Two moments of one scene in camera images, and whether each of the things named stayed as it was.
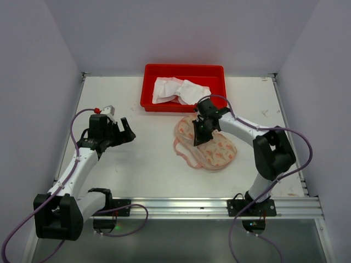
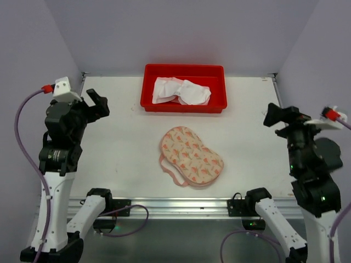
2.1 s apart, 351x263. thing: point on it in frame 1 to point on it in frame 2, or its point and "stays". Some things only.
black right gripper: (203, 127) to (288, 120)
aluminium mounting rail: (209, 207) stays
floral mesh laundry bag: (215, 154) to (186, 160)
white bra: (166, 89) stays
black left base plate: (117, 203) stays
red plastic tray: (212, 76) stays
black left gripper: (115, 136) to (89, 110)
